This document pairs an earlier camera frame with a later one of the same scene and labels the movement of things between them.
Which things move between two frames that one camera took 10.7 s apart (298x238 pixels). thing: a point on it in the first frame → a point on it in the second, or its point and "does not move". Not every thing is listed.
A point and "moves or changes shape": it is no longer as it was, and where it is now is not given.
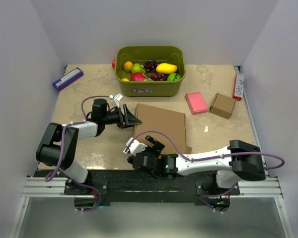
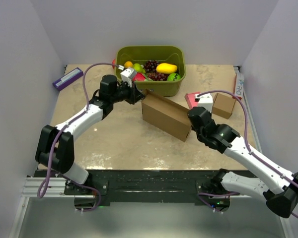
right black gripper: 157,148 → 193,128
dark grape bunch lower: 156,76 does not move
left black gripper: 129,119 → 135,94
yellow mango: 166,68 does not move
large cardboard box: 172,124 moves or changes shape
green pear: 137,68 does not move
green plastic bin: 140,54 does not move
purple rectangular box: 68,79 does not move
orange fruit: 127,66 does not move
